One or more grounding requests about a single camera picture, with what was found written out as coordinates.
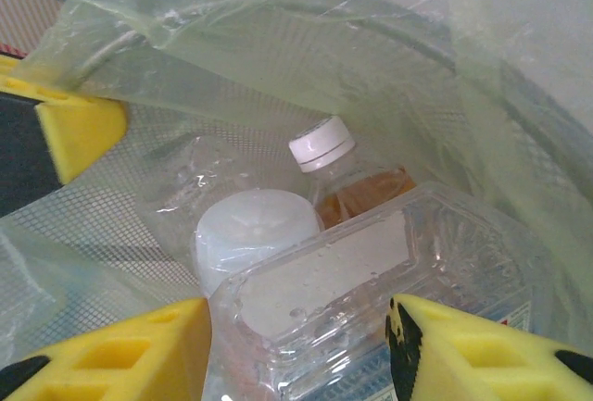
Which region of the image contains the mesh bin with plastic liner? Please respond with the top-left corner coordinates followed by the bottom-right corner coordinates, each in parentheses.
top-left (0, 0), bottom-right (593, 377)

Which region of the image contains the frosted clear square bottle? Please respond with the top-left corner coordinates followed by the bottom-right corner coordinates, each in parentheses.
top-left (191, 188), bottom-right (327, 296)

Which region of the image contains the clear bottle blue print label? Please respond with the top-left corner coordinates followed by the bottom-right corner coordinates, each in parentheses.
top-left (202, 180), bottom-right (553, 401)

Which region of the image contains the white cap orange label bottle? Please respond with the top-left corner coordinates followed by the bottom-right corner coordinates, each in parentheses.
top-left (286, 115), bottom-right (419, 232)

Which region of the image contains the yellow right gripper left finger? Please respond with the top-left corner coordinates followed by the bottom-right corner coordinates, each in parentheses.
top-left (0, 296), bottom-right (213, 401)

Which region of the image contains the clear plastic bottle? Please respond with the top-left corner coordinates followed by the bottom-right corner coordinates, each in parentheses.
top-left (137, 133), bottom-right (266, 259)

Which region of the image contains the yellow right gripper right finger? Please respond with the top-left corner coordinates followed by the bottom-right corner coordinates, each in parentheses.
top-left (385, 293), bottom-right (593, 401)

